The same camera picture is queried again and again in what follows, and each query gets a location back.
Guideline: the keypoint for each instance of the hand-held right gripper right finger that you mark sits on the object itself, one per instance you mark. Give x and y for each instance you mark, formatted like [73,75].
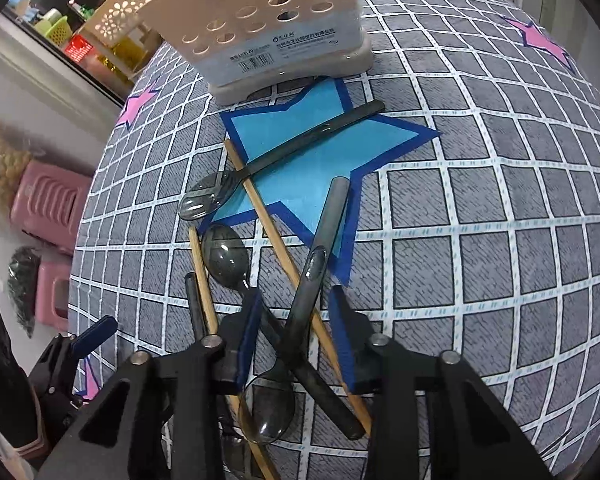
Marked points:
[342,340]

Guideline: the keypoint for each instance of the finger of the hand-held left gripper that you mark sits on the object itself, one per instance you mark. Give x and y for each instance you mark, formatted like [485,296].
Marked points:
[95,335]

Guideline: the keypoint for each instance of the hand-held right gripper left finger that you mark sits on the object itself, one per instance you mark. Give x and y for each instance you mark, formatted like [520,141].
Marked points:
[242,350]

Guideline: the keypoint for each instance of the dark plastic spoon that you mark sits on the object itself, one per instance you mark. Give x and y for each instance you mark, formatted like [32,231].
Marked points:
[325,240]
[225,255]

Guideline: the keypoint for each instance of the grey spoon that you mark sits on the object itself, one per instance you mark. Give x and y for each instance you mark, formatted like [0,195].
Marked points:
[305,137]

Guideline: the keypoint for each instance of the beige utensil holder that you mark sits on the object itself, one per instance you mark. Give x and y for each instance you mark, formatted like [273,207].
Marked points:
[260,25]

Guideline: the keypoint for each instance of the pink plastic stool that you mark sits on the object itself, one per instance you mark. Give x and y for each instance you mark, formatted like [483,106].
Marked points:
[55,292]

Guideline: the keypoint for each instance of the dark bag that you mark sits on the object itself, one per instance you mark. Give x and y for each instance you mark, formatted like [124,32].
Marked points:
[25,285]

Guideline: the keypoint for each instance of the blue star patch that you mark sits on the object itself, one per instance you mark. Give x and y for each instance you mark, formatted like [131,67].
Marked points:
[300,175]

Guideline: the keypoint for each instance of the clear bag of beige balls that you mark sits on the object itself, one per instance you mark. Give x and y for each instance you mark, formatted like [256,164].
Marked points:
[2,165]

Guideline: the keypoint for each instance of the yellow oil bottles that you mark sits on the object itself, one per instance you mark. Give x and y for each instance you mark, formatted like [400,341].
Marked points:
[120,55]

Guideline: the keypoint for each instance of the red plastic basket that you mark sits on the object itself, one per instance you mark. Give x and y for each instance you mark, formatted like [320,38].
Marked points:
[79,49]

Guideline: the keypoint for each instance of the green plastic basket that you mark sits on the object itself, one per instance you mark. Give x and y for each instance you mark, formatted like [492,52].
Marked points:
[55,27]

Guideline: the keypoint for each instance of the beige flower-cutout trolley rack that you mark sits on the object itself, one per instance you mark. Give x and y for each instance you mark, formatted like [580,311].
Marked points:
[125,10]

